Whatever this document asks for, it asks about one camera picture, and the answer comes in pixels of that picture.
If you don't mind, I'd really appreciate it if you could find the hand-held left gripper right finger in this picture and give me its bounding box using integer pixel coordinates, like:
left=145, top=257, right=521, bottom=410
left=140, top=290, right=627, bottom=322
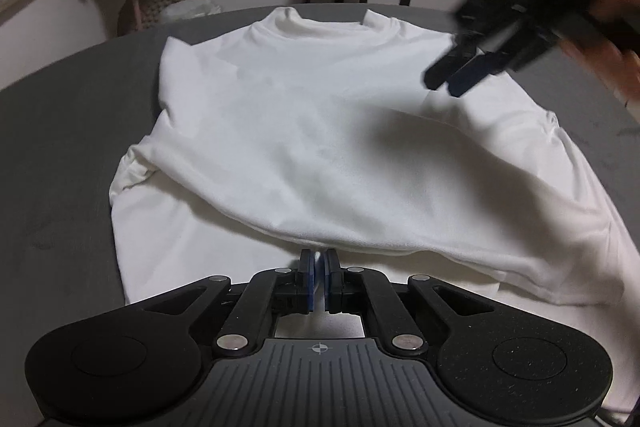
left=323, top=250, right=494, bottom=356

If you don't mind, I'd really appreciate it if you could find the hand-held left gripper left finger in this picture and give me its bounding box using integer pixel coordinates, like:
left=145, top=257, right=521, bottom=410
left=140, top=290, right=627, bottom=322
left=134, top=251, right=318, bottom=356

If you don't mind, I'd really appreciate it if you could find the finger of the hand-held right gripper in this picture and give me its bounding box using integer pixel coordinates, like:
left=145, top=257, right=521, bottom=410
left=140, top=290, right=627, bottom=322
left=423, top=38, right=482, bottom=92
left=446, top=21, right=557, bottom=98

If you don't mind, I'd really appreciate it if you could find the white long-sleeve shirt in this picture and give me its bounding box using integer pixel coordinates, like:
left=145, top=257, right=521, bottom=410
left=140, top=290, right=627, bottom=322
left=109, top=6, right=640, bottom=424

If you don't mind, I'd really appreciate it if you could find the person's right hand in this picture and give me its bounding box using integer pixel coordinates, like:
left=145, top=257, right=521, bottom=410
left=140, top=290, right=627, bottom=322
left=562, top=0, right=640, bottom=110

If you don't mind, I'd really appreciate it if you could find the clear plastic bag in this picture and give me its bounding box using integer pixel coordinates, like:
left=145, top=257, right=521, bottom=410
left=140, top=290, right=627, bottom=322
left=161, top=0, right=222, bottom=22

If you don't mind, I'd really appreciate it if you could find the round wicker basket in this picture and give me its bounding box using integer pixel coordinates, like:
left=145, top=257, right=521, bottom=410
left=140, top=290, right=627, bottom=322
left=117, top=0, right=224, bottom=38

